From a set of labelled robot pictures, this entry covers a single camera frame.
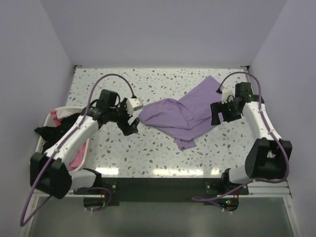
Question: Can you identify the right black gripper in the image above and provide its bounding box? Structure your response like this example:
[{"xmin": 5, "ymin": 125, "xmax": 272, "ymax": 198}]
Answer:
[{"xmin": 210, "ymin": 99, "xmax": 241, "ymax": 126}]

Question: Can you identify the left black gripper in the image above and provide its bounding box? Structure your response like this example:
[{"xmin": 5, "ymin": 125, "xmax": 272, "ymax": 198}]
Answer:
[{"xmin": 108, "ymin": 98, "xmax": 139, "ymax": 135}]

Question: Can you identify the purple t shirt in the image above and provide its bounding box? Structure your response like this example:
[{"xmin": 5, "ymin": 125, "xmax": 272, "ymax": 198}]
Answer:
[{"xmin": 139, "ymin": 76, "xmax": 221, "ymax": 150}]

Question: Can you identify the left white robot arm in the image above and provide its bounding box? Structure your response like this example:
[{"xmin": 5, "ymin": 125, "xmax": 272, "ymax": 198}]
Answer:
[{"xmin": 30, "ymin": 89, "xmax": 143, "ymax": 199}]

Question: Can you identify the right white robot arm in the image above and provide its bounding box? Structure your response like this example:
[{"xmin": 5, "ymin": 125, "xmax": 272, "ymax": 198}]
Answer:
[{"xmin": 210, "ymin": 82, "xmax": 292, "ymax": 194}]

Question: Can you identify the pink garment in basket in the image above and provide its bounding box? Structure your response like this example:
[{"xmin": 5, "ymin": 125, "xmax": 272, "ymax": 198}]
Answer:
[{"xmin": 50, "ymin": 109, "xmax": 87, "ymax": 171}]

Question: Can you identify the black garment in basket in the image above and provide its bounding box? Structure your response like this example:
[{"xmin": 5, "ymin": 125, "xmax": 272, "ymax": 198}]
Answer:
[{"xmin": 34, "ymin": 114, "xmax": 80, "ymax": 153}]

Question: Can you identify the white laundry basket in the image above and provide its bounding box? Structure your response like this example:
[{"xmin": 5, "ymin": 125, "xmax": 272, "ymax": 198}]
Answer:
[{"xmin": 35, "ymin": 107, "xmax": 89, "ymax": 171}]

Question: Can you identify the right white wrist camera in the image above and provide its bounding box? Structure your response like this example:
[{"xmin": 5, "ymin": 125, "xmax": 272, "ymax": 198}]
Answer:
[{"xmin": 216, "ymin": 88, "xmax": 234, "ymax": 104}]

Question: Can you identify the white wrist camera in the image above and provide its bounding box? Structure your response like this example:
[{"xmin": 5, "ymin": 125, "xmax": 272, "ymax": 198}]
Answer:
[
  {"xmin": 216, "ymin": 88, "xmax": 234, "ymax": 104},
  {"xmin": 126, "ymin": 98, "xmax": 144, "ymax": 115}
]

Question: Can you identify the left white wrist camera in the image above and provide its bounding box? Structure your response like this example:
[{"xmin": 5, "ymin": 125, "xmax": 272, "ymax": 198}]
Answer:
[{"xmin": 126, "ymin": 98, "xmax": 144, "ymax": 115}]

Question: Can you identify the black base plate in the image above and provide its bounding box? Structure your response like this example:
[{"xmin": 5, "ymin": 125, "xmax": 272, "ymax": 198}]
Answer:
[{"xmin": 74, "ymin": 174, "xmax": 249, "ymax": 211}]

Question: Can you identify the aluminium rail frame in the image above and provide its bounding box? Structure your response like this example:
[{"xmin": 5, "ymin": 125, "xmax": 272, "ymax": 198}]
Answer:
[{"xmin": 18, "ymin": 66, "xmax": 301, "ymax": 237}]

